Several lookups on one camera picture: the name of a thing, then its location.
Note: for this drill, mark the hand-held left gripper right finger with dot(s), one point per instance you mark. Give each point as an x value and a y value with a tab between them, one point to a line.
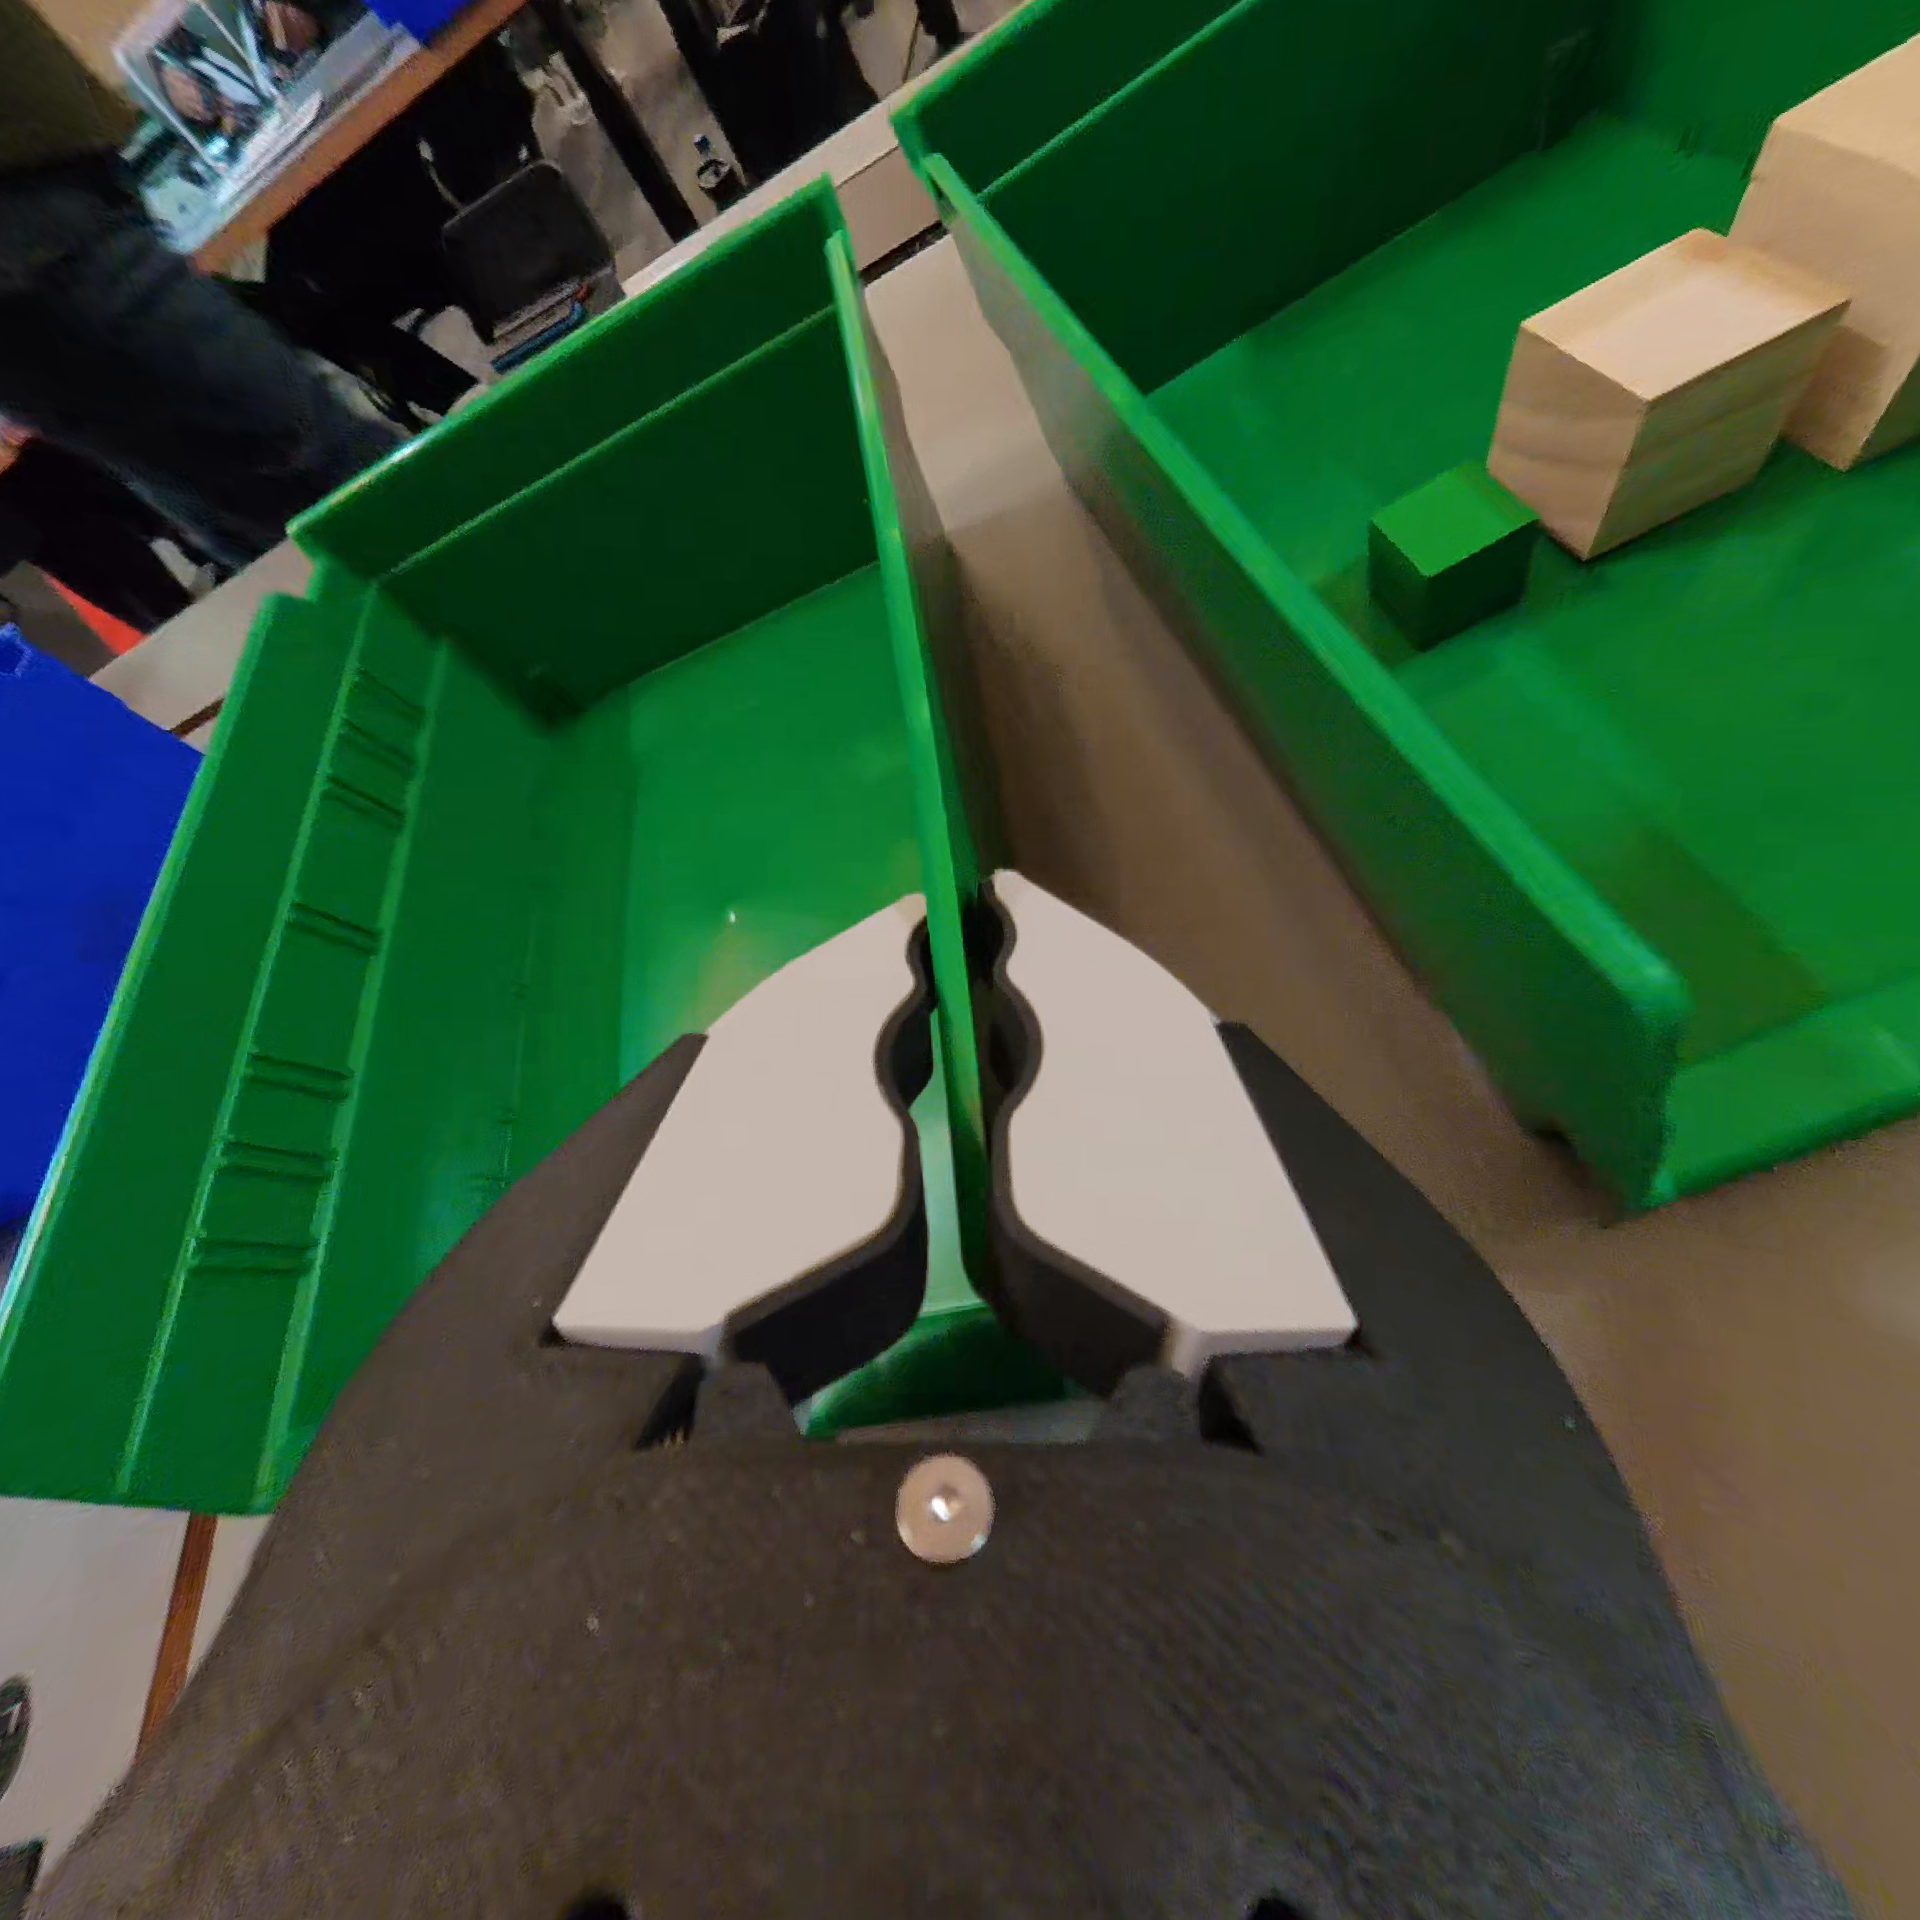
1155	1155

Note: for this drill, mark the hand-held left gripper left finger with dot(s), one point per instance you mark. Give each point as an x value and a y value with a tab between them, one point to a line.
720	1171

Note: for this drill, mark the green plastic bin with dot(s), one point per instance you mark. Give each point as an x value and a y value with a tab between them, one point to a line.
1651	781
451	902

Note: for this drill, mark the small green cube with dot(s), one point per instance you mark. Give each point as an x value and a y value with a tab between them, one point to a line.
1448	563

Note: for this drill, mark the medium wooden cube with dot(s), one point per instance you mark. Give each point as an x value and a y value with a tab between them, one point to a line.
1651	390

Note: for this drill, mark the large wooden cube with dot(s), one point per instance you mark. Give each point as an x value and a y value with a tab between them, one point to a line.
1846	255

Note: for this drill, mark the blue plastic bin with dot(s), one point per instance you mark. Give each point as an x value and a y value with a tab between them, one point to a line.
75	902

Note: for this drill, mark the wooden top table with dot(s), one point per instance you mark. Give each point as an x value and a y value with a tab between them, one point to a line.
376	136

